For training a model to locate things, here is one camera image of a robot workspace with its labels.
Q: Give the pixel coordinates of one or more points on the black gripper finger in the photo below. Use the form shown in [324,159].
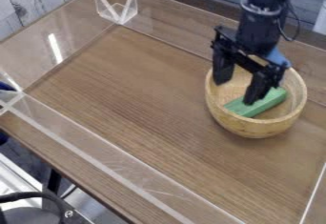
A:
[222,67]
[265,79]

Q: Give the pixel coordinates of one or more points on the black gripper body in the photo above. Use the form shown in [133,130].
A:
[252,44]

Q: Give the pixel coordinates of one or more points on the green rectangular block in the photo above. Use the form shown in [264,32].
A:
[274,98]

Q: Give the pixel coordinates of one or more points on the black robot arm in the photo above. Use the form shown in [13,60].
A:
[250,47]

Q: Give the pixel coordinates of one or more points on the brown wooden bowl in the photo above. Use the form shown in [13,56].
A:
[270,116]

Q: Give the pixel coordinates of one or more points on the black table leg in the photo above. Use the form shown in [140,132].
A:
[54,182]

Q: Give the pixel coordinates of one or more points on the clear acrylic enclosure wall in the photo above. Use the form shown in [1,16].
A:
[109,106]

